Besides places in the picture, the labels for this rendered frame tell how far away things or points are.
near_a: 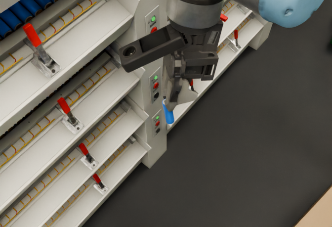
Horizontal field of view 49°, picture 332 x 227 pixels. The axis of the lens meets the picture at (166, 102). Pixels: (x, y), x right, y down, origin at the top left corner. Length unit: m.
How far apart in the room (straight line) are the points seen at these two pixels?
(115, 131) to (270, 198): 0.61
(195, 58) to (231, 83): 0.88
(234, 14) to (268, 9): 0.77
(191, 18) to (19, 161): 0.43
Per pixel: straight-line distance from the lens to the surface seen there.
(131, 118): 0.99
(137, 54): 0.62
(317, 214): 1.17
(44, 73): 0.61
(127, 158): 1.15
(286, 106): 1.50
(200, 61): 0.64
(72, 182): 0.94
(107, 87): 0.81
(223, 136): 1.37
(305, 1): 0.49
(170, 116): 0.76
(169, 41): 0.61
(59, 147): 0.77
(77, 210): 1.12
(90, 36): 0.65
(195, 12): 0.57
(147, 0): 0.69
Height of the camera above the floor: 1.21
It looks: 58 degrees down
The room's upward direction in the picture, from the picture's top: straight up
